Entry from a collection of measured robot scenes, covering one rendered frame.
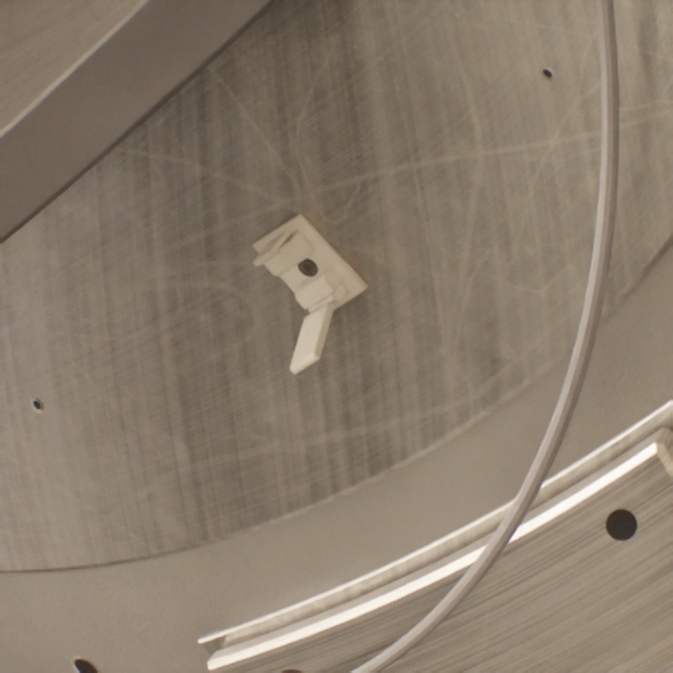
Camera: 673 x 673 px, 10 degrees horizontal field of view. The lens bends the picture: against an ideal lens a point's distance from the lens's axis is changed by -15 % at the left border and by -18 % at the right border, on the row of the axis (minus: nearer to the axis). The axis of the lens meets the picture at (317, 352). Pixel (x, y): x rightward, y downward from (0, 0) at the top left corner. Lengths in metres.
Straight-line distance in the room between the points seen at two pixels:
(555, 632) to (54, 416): 0.14
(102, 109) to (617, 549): 0.17
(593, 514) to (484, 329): 0.05
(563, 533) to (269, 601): 0.10
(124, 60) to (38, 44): 0.14
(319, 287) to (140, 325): 0.05
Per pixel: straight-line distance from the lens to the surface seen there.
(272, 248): 0.95
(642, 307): 0.92
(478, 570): 0.95
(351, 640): 1.01
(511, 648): 0.99
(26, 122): 0.90
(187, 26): 0.87
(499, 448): 0.97
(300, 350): 0.95
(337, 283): 0.95
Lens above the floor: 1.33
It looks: 35 degrees down
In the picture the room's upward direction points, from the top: 6 degrees counter-clockwise
